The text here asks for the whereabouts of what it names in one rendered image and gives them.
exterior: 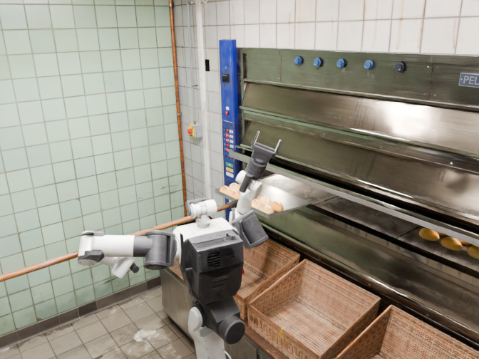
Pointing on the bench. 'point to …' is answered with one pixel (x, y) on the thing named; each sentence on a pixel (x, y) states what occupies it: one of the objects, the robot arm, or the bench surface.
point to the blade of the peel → (291, 202)
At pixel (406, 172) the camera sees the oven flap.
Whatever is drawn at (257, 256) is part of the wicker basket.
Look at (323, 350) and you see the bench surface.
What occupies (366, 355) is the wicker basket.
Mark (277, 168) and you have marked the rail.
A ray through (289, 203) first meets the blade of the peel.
